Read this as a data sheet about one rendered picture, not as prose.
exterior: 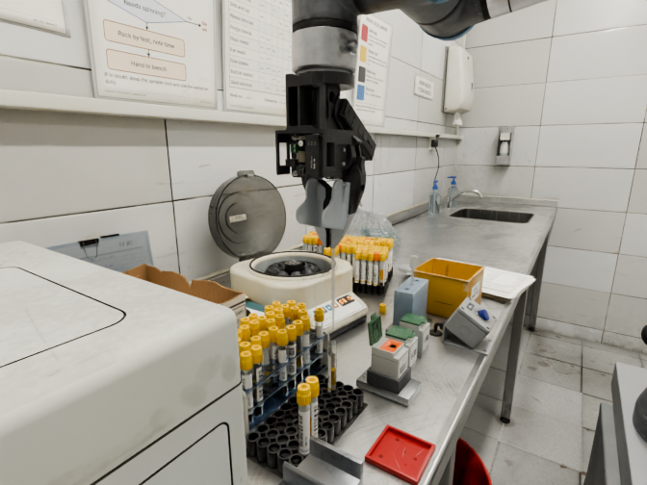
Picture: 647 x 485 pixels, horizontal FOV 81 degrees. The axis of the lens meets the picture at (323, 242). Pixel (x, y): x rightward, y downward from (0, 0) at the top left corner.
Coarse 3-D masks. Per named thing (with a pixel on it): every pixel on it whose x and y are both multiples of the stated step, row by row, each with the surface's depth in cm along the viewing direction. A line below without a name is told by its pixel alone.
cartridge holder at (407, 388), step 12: (372, 372) 60; (408, 372) 61; (360, 384) 62; (372, 384) 61; (384, 384) 59; (396, 384) 58; (408, 384) 61; (420, 384) 61; (384, 396) 59; (396, 396) 58; (408, 396) 58
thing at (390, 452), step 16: (384, 432) 51; (400, 432) 51; (384, 448) 49; (400, 448) 49; (416, 448) 49; (432, 448) 48; (384, 464) 46; (400, 464) 47; (416, 464) 47; (416, 480) 44
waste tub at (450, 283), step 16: (416, 272) 89; (432, 272) 100; (448, 272) 98; (464, 272) 95; (480, 272) 90; (432, 288) 88; (448, 288) 85; (464, 288) 83; (480, 288) 92; (432, 304) 88; (448, 304) 86
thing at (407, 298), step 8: (408, 280) 83; (416, 280) 83; (424, 280) 83; (400, 288) 78; (408, 288) 78; (416, 288) 78; (424, 288) 81; (400, 296) 77; (408, 296) 76; (416, 296) 77; (424, 296) 82; (400, 304) 77; (408, 304) 76; (416, 304) 78; (424, 304) 83; (400, 312) 77; (408, 312) 76; (416, 312) 78; (424, 312) 83
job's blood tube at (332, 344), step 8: (328, 344) 55; (336, 344) 55; (328, 352) 56; (336, 352) 56; (328, 360) 56; (336, 360) 56; (328, 368) 56; (336, 368) 56; (328, 376) 57; (336, 376) 57; (328, 384) 57; (336, 384) 57
